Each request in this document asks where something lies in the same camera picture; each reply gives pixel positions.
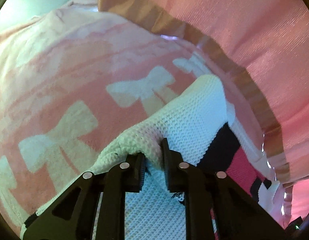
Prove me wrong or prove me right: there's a pink blanket with white bows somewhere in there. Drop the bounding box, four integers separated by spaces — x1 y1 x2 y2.
0 0 235 233

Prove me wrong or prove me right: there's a white knit sweater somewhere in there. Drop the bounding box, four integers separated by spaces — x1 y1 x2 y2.
24 74 281 240

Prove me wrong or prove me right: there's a pink quilt with brown trim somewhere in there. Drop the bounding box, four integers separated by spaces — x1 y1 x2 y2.
98 0 309 220

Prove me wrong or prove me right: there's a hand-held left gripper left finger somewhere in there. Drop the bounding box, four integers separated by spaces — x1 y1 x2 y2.
21 153 146 240

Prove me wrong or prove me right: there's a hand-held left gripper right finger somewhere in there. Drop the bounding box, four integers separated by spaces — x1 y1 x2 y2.
161 138 286 240

